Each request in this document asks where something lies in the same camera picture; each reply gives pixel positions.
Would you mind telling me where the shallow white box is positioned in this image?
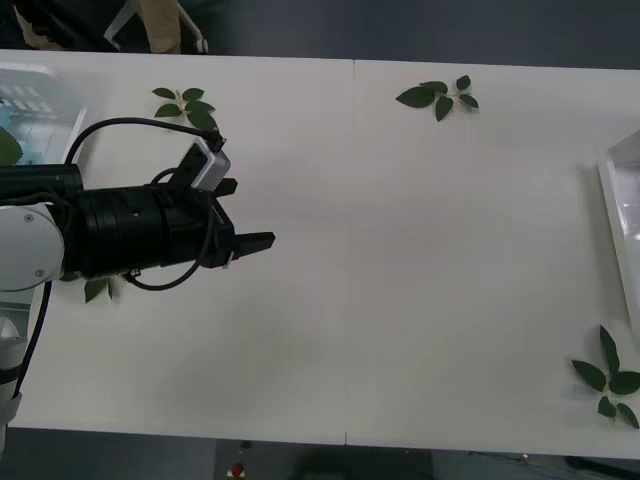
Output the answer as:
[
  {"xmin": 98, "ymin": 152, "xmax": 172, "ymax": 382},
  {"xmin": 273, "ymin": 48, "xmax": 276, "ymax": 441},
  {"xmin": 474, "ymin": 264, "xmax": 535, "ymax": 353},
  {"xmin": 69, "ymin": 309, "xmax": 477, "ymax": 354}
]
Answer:
[
  {"xmin": 594, "ymin": 128, "xmax": 640, "ymax": 327},
  {"xmin": 0, "ymin": 63, "xmax": 87, "ymax": 168}
]

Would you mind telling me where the white office chair base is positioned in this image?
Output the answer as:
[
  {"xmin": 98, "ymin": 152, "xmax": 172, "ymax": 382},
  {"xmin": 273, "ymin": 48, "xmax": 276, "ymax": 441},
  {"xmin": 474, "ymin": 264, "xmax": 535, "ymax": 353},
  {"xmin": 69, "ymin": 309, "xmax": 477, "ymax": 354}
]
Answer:
[{"xmin": 102, "ymin": 0, "xmax": 210, "ymax": 54}]

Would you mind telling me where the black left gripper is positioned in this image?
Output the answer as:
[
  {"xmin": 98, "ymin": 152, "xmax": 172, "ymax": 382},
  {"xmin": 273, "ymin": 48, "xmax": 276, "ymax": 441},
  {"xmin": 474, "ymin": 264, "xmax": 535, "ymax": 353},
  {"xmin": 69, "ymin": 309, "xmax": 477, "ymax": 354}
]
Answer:
[{"xmin": 165, "ymin": 177, "xmax": 276, "ymax": 272}]

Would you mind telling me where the loose green leaf twig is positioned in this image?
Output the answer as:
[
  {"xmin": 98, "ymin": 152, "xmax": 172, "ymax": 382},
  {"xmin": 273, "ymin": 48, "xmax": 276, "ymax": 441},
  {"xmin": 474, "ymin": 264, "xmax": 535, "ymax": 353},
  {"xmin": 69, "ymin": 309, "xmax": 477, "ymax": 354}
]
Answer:
[
  {"xmin": 151, "ymin": 87, "xmax": 219, "ymax": 132},
  {"xmin": 83, "ymin": 272, "xmax": 132, "ymax": 305},
  {"xmin": 571, "ymin": 324, "xmax": 640, "ymax": 430},
  {"xmin": 394, "ymin": 74, "xmax": 481, "ymax": 123}
]

